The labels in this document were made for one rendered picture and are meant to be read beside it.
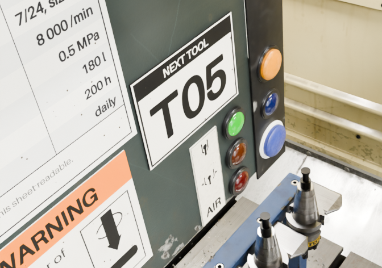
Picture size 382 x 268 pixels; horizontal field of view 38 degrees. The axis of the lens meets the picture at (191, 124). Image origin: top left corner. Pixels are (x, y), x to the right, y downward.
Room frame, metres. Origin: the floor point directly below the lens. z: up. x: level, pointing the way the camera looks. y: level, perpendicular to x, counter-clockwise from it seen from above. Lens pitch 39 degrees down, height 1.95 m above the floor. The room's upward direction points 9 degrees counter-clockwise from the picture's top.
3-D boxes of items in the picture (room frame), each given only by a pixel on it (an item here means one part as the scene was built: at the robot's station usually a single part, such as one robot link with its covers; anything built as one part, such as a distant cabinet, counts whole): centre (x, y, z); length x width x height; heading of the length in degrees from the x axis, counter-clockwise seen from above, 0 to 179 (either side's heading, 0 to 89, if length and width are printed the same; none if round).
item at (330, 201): (0.64, -0.20, 1.21); 0.07 x 0.05 x 0.01; 44
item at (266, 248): (0.53, -0.08, 1.26); 0.04 x 0.04 x 0.07
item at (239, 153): (0.33, -0.03, 1.64); 0.02 x 0.01 x 0.02; 134
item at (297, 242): (0.57, -0.12, 1.21); 0.07 x 0.05 x 0.01; 44
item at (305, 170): (0.60, -0.16, 1.31); 0.02 x 0.02 x 0.03
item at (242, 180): (0.33, -0.03, 1.61); 0.02 x 0.01 x 0.02; 134
